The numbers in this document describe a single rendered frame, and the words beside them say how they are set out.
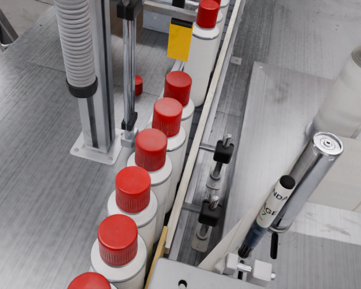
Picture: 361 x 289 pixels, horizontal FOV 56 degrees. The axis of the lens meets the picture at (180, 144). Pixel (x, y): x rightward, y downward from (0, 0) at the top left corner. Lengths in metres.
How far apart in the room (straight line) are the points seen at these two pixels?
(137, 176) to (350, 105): 0.41
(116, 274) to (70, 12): 0.24
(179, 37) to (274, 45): 0.60
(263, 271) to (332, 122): 0.35
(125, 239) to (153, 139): 0.11
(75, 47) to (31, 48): 0.57
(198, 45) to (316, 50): 0.54
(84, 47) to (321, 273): 0.44
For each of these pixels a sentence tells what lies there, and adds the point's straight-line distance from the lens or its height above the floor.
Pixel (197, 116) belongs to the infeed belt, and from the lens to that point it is 0.67.
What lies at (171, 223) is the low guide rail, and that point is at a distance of 0.49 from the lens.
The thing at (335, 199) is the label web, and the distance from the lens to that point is 0.56.
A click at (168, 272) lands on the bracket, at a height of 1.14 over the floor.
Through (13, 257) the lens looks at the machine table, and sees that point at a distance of 0.59.
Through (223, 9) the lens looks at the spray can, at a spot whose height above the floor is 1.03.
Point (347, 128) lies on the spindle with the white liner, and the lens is 0.66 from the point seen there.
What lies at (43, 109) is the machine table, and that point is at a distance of 0.76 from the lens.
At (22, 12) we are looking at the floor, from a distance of 2.80.
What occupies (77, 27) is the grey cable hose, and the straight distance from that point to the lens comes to 0.35.
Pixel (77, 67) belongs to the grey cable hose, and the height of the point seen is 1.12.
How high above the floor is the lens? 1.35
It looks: 49 degrees down
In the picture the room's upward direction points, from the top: 10 degrees clockwise
